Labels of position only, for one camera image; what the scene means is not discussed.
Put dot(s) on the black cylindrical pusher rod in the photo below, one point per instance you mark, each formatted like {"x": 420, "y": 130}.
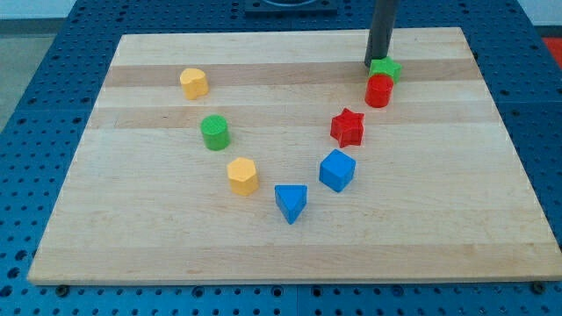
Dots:
{"x": 381, "y": 31}

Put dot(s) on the green star block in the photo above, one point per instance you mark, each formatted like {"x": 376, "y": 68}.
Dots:
{"x": 386, "y": 66}

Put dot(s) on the red cylinder block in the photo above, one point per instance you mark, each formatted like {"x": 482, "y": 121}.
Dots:
{"x": 378, "y": 90}

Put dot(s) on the red star block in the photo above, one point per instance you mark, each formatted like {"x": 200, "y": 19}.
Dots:
{"x": 348, "y": 128}

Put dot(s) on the blue cube block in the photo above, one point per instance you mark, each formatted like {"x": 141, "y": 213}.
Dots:
{"x": 337, "y": 170}

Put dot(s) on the wooden board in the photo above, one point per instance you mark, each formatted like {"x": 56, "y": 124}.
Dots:
{"x": 439, "y": 193}

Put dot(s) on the yellow heart block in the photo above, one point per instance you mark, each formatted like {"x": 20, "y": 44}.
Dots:
{"x": 194, "y": 83}

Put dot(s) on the green cylinder block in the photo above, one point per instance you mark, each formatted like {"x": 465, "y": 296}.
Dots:
{"x": 214, "y": 129}

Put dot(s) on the blue triangle block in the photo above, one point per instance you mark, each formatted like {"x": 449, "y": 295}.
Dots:
{"x": 291, "y": 199}

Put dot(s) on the yellow hexagon block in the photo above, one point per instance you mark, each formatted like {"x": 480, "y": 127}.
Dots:
{"x": 242, "y": 176}

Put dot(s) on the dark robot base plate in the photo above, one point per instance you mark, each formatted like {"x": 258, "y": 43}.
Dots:
{"x": 259, "y": 7}

